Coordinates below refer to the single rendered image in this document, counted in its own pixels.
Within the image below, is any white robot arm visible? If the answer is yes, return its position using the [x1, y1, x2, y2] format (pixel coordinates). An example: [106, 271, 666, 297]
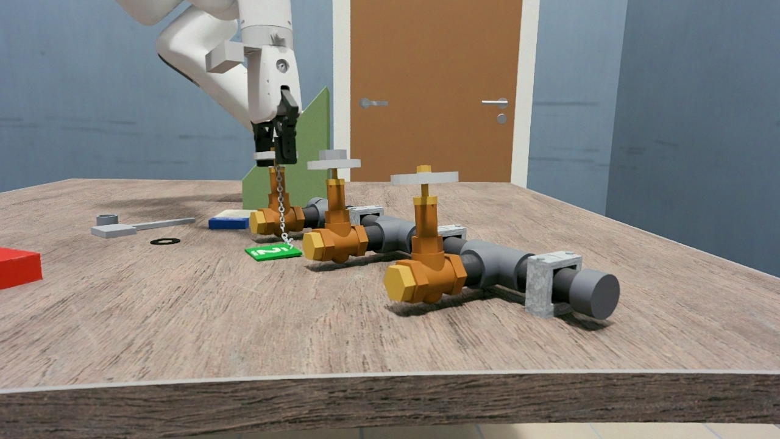
[115, 0, 294, 134]

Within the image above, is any green tag with silver chain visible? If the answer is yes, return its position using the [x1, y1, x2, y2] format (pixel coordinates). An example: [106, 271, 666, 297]
[245, 166, 303, 262]

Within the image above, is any bag of cable ties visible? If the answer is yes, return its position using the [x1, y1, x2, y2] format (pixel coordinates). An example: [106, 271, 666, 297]
[208, 210, 257, 229]

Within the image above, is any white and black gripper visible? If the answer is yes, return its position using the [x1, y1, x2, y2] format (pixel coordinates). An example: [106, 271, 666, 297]
[244, 45, 302, 165]

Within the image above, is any red flat block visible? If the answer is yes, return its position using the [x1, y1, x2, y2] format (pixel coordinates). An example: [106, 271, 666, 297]
[0, 247, 43, 290]

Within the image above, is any black rubber ring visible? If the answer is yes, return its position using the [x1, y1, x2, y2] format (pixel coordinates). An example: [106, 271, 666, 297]
[150, 238, 180, 245]

